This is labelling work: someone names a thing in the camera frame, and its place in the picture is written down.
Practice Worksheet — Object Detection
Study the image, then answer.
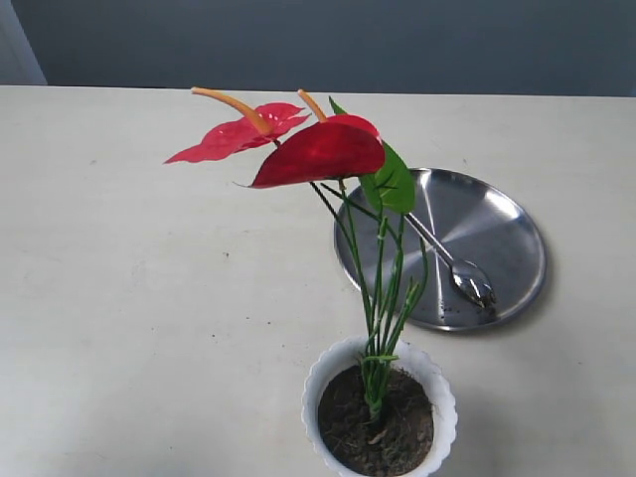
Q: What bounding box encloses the stainless steel spoon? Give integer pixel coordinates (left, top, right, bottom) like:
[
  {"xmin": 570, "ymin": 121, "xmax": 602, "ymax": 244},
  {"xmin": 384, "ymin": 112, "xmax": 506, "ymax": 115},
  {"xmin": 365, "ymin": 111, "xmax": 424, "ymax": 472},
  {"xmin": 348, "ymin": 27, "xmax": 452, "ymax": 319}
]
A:
[{"xmin": 405, "ymin": 213, "xmax": 497, "ymax": 309}]

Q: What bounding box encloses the round stainless steel plate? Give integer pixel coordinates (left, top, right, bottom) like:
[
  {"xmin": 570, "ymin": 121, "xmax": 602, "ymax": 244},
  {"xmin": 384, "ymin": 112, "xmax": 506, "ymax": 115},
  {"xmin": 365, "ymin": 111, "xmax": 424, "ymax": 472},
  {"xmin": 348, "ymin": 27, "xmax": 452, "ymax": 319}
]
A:
[{"xmin": 333, "ymin": 166, "xmax": 548, "ymax": 333}]

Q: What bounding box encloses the white scalloped flower pot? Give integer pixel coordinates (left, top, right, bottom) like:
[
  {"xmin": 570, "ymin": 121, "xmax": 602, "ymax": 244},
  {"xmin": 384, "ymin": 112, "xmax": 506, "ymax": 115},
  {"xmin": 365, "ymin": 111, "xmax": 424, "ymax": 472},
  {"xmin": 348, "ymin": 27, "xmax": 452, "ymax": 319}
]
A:
[{"xmin": 301, "ymin": 336, "xmax": 458, "ymax": 477}]

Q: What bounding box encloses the red artificial anthurium flower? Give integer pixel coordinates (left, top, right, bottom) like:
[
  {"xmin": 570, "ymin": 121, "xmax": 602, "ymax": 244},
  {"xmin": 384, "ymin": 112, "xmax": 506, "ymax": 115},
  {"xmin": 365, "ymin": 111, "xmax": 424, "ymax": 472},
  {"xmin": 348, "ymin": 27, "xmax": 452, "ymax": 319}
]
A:
[{"xmin": 168, "ymin": 87, "xmax": 427, "ymax": 421}]

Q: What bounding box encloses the dark potting soil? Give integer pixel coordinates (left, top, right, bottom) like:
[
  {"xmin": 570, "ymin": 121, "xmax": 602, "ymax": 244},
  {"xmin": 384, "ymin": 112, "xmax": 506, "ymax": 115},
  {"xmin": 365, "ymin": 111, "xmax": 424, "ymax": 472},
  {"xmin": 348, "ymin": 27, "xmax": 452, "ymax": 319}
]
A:
[{"xmin": 317, "ymin": 366, "xmax": 434, "ymax": 476}]

